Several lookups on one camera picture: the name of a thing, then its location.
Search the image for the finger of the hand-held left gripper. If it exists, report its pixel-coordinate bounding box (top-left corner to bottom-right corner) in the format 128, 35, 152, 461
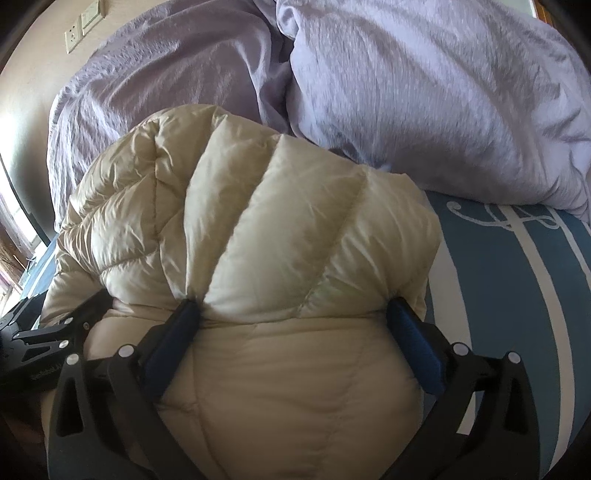
44, 288, 114, 329
9, 322, 92, 366

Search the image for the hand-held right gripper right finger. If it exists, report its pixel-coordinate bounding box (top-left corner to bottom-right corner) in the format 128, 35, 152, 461
385, 298, 542, 480

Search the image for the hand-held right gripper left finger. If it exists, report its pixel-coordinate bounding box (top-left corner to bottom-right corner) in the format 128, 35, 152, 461
46, 298, 202, 480

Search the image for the cream quilted down jacket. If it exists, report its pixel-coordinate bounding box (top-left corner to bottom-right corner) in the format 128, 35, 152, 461
41, 104, 443, 480

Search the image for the blue white striped bed sheet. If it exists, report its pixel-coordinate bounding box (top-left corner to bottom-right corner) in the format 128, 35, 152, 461
21, 188, 591, 480

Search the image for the window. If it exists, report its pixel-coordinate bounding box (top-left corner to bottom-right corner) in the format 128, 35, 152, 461
0, 152, 52, 298

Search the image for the lavender duvet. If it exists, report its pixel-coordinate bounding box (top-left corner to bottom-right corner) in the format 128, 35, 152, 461
274, 0, 591, 225

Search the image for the lavender pillow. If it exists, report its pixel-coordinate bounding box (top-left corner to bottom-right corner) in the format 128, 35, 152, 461
46, 0, 296, 234

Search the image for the beige wall socket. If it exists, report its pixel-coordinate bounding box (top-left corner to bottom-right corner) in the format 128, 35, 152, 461
64, 25, 84, 55

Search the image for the beige wall switch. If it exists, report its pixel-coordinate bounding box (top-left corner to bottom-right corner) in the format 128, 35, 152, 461
80, 0, 108, 37

